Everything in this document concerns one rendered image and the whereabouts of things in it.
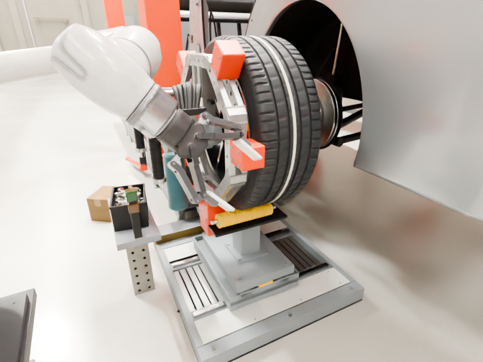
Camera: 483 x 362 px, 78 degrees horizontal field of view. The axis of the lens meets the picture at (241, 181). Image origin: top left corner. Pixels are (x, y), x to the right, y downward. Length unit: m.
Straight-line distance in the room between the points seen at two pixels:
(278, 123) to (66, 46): 0.59
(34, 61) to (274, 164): 0.65
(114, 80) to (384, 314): 1.50
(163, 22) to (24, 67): 0.94
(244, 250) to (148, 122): 1.00
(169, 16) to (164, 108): 1.07
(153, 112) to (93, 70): 0.11
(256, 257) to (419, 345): 0.77
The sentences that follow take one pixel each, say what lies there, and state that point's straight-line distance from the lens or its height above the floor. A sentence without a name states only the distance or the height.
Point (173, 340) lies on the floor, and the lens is 1.48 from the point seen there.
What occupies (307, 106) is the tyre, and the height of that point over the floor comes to 0.97.
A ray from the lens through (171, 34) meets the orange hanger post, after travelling 1.61.
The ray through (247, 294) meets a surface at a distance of 1.41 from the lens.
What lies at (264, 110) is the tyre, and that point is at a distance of 0.92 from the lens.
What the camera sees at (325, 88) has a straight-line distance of 1.40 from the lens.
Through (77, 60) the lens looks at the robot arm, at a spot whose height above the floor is 1.13.
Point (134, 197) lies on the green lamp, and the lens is 1.18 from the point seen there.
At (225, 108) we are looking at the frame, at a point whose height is 0.98.
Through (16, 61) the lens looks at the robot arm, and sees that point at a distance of 0.76.
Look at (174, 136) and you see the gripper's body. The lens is 0.58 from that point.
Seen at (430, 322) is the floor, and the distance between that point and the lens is 1.74.
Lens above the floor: 1.15
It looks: 24 degrees down
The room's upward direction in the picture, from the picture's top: straight up
